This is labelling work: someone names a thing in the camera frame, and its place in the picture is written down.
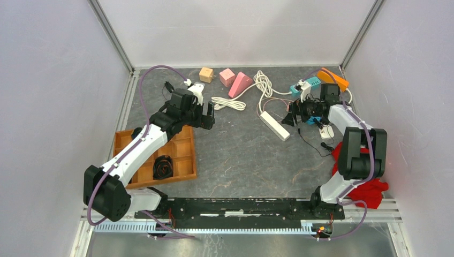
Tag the pink triangular power strip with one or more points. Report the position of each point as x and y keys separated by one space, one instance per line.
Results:
x=241 y=82

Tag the teal power strip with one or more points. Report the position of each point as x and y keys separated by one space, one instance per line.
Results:
x=314 y=81

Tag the orange wooden tray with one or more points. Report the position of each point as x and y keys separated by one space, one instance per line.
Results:
x=181 y=149

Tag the beige cube adapter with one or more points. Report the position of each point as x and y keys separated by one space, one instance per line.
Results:
x=206 y=75

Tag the blue square plug adapter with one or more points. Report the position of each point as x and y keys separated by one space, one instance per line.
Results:
x=314 y=120

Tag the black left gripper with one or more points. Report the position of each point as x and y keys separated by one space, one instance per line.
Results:
x=206 y=122

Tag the white square plug adapter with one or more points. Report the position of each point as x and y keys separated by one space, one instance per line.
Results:
x=326 y=132

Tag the white power strip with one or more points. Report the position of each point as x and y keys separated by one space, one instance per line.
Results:
x=274 y=125

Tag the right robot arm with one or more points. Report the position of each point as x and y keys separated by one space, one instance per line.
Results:
x=354 y=168

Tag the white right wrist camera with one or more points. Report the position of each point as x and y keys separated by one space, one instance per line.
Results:
x=304 y=88

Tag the pink cube adapter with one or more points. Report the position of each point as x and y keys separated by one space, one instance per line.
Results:
x=227 y=77

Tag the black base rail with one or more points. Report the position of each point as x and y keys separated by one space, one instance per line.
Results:
x=242 y=213

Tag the orange power strip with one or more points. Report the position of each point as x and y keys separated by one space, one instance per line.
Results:
x=329 y=77

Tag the red cloth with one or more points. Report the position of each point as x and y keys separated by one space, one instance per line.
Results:
x=369 y=192

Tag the dark rolled cloth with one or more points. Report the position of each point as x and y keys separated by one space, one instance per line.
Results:
x=163 y=167

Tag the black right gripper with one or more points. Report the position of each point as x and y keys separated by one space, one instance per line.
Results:
x=296 y=107

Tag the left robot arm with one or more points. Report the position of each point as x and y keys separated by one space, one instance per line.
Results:
x=105 y=187

